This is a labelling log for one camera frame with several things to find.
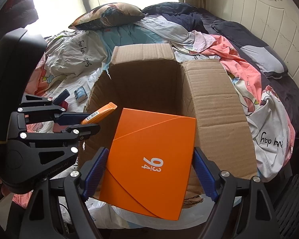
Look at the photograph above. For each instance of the cream carved headboard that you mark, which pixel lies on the cream carved headboard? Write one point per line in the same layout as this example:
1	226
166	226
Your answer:
276	22

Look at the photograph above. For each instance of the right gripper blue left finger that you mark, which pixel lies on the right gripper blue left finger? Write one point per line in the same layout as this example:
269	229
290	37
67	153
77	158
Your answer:
92	172

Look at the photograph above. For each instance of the hanging dark garment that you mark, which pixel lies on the hanging dark garment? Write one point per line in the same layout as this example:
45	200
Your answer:
18	14

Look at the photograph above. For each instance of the dark navy blanket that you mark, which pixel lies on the dark navy blanket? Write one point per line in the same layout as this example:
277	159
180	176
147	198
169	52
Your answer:
260	55

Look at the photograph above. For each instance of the starry night small box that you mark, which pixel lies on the starry night small box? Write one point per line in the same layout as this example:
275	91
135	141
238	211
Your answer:
80	94

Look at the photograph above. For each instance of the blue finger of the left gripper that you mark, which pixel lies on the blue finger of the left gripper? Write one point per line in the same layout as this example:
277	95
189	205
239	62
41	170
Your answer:
84	131
69	118

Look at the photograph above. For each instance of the dark patterned pillow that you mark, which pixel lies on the dark patterned pillow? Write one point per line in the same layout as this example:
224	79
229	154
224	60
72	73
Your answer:
108	15

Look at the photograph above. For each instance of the red embossed gift box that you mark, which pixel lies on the red embossed gift box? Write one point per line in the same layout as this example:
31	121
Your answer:
64	104

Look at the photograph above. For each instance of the dark blue shampoo bottle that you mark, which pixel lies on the dark blue shampoo bottle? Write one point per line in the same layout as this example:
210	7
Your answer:
61	97

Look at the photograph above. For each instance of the cartoon star print duvet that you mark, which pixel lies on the cartoon star print duvet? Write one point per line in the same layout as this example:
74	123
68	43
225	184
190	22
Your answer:
72	60

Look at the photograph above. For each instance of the small orange tube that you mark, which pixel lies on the small orange tube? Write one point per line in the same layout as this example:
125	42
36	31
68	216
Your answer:
100	114

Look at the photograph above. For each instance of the white plastic bag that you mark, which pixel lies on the white plastic bag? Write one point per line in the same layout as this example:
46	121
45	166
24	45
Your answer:
104	216

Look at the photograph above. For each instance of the brown cardboard box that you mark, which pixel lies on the brown cardboard box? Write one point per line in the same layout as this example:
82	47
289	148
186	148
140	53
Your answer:
164	110

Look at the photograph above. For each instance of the orange paper envelope box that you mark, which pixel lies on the orange paper envelope box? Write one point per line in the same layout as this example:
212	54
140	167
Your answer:
149	163

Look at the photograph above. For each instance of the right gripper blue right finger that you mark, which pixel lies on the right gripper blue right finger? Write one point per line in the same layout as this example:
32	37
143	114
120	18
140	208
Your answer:
207	173

